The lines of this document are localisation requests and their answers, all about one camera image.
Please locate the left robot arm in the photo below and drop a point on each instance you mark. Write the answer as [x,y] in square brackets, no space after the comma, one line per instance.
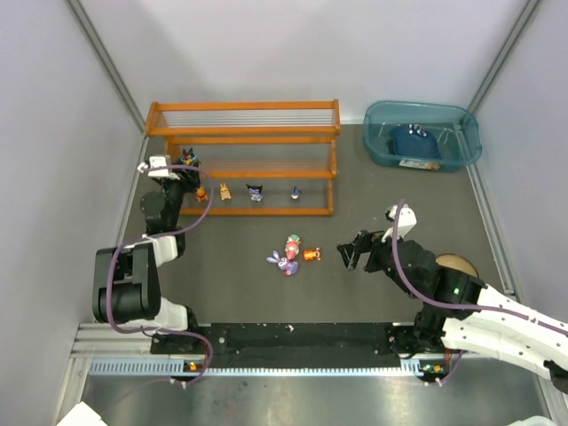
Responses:
[130,288]

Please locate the red green carrot toy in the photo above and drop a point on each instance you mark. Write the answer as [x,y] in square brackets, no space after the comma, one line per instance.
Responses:
[292,246]

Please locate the orange wooden shelf rack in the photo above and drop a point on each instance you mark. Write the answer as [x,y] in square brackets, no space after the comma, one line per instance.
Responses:
[257,124]

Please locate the purple bunny toy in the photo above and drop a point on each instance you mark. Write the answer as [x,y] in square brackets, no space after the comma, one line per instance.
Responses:
[289,267]

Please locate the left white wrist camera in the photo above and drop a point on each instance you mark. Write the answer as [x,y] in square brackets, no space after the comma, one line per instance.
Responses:
[156,166]

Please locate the orange rabbit toy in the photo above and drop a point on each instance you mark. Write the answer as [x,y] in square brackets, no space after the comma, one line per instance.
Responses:
[225,193]

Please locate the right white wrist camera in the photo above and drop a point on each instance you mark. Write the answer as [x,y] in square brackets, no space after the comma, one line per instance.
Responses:
[402,222]

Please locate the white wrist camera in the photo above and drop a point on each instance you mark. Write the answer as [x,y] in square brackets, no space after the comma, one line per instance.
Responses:
[156,166]
[402,222]

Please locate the black purple cat toy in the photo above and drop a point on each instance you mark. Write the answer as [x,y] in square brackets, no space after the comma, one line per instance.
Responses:
[255,192]

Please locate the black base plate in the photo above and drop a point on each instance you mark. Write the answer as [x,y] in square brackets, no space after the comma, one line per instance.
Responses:
[314,345]

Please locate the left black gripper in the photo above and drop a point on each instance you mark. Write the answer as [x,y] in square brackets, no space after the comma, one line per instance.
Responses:
[187,171]

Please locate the grey slotted cable duct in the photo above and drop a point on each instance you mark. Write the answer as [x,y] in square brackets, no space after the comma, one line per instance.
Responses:
[181,368]

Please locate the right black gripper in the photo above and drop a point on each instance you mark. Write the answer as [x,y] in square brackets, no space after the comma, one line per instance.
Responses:
[370,253]

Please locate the yellow bear toy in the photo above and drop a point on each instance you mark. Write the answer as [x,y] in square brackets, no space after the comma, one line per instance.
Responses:
[201,194]

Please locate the label card in tub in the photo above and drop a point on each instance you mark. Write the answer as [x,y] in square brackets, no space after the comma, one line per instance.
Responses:
[420,165]

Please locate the orange tiger toy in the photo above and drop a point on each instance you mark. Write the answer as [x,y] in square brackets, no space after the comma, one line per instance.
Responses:
[312,255]

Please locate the small blue shark toy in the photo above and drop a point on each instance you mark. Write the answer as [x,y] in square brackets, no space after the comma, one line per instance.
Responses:
[295,193]

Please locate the teal plastic tub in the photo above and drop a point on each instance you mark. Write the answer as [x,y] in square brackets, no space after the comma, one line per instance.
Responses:
[455,129]

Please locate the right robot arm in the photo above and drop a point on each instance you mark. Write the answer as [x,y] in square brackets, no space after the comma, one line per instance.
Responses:
[463,313]

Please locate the black yellow dog toy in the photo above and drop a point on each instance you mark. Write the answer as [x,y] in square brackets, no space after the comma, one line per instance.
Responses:
[189,158]

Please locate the round wooden disc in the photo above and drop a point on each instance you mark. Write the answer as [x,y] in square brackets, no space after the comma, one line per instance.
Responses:
[458,263]

